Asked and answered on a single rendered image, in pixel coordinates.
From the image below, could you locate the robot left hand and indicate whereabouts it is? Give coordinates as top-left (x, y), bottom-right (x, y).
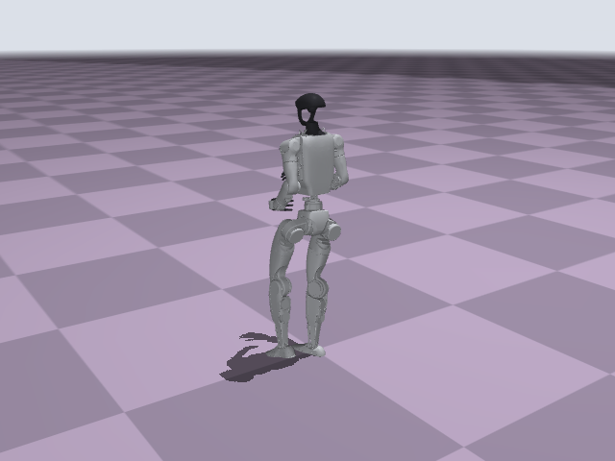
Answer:
top-left (271, 196), bottom-right (294, 211)

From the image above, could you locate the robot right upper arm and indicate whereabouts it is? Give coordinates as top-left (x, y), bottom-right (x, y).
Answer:
top-left (332, 134), bottom-right (349, 186)

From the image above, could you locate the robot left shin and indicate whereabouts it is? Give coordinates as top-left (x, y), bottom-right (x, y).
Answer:
top-left (269, 279), bottom-right (291, 349)

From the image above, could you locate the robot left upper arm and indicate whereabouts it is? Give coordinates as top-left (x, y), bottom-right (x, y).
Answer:
top-left (280, 137), bottom-right (301, 195)

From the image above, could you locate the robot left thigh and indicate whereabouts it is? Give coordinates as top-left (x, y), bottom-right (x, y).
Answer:
top-left (270, 218), bottom-right (307, 297)

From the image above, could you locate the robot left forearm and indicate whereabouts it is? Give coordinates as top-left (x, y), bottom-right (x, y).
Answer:
top-left (269, 181), bottom-right (293, 210)

